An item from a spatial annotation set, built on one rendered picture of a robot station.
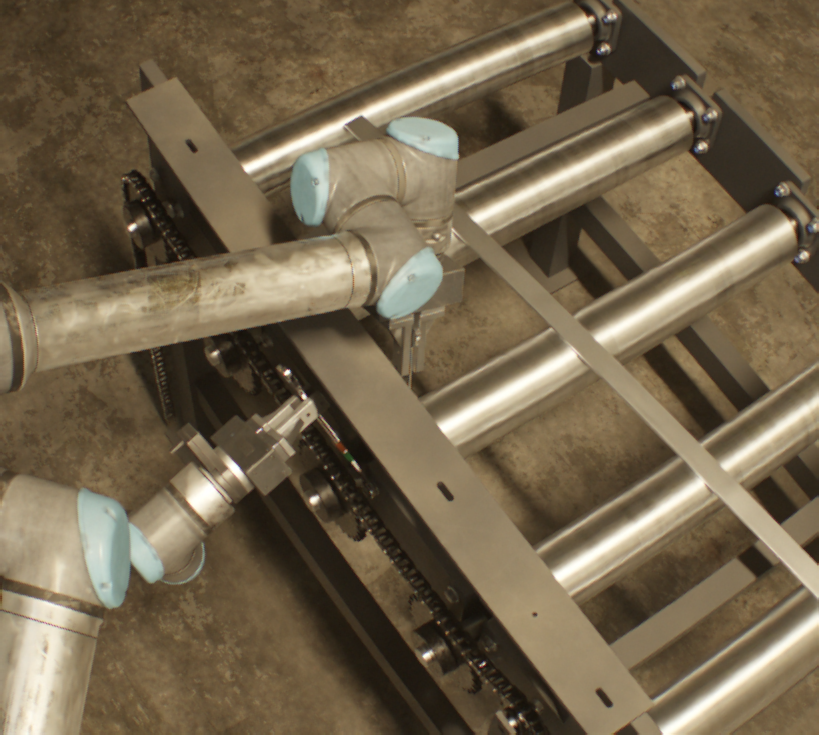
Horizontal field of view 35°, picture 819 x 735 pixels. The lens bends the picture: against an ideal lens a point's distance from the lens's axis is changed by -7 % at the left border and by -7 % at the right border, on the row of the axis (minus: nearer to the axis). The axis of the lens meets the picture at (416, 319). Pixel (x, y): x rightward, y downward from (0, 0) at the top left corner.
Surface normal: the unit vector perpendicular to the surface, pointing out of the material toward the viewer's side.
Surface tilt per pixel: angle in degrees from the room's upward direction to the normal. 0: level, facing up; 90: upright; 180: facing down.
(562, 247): 90
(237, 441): 36
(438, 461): 0
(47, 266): 0
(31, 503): 8
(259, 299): 58
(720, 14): 0
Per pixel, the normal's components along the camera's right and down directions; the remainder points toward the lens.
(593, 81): 0.55, 0.71
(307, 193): -0.87, 0.17
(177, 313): 0.60, 0.23
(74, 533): 0.01, -0.39
